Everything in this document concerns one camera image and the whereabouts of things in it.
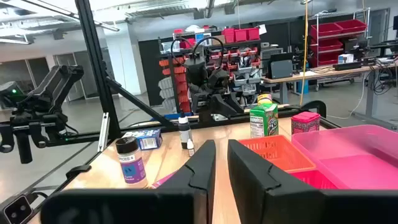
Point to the large red storage bin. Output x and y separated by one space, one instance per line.
326 46
325 59
351 26
326 30

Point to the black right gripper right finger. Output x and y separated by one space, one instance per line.
258 193

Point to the small black stereo camera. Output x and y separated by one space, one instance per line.
17 211

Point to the black shelf with parts bins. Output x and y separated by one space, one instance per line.
242 46

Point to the black robot arm green light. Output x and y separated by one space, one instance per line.
53 87

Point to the grey monitor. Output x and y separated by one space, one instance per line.
280 68

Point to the garlic powder jar purple label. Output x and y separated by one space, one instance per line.
132 168

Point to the black Chefmaster food colour bottle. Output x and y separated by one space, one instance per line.
184 130

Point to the small red storage bin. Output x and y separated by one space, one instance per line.
252 34
228 35
240 35

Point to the small white box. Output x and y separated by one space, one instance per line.
345 58

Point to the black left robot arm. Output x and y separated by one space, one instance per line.
196 73

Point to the blue bin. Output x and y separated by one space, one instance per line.
303 87

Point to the red lunch box container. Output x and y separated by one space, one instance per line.
305 124

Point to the black frame clamp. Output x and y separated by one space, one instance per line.
77 170

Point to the blue Frosted Flakes box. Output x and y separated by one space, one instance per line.
146 140

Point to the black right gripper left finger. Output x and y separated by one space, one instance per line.
203 174

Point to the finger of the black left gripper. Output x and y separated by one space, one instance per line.
201 111
228 105

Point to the pink translucent plastic bin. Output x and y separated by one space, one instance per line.
357 155

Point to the orange plastic basket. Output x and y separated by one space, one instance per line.
280 152

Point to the green Apple Jacks box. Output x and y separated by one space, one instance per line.
264 121

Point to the silver metal bracket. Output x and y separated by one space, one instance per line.
103 133

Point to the wooden top desk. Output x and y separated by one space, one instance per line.
326 73

